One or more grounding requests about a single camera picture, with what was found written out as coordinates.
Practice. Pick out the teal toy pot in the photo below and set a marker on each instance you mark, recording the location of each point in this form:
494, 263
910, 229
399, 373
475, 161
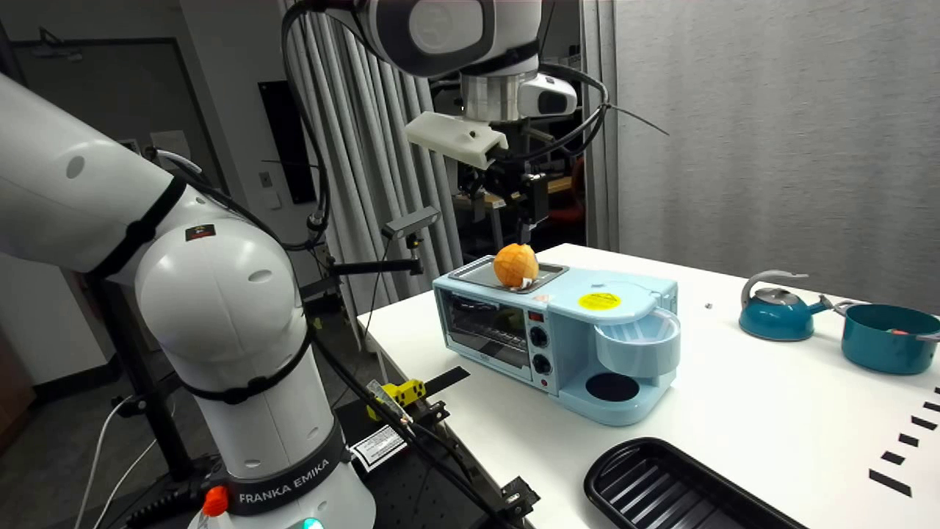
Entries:
886, 340

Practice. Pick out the yellow clamp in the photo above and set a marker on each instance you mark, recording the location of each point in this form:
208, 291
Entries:
402, 395

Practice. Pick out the black ribbed grill tray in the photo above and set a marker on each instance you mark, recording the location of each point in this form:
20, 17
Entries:
676, 489

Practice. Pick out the short black tape strip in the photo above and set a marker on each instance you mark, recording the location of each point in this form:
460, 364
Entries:
925, 421
910, 439
894, 457

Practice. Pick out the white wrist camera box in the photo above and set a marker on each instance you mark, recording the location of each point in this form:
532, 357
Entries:
456, 139

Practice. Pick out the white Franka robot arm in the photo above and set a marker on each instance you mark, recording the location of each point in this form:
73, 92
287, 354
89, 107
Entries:
224, 293

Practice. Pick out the orange robot base cap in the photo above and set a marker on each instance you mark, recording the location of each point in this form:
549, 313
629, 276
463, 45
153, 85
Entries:
217, 501

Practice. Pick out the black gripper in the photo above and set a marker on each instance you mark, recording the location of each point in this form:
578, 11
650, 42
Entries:
518, 179

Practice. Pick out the teal toy kettle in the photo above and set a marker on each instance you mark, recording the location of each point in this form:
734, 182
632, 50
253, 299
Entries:
773, 314

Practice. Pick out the grey stereo camera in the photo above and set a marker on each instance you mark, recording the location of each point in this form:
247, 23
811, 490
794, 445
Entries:
412, 221

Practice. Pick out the plush pineapple toy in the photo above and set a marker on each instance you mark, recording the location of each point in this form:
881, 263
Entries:
516, 266

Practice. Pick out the light blue toaster oven station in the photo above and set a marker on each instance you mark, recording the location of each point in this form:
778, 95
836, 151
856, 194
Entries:
569, 326

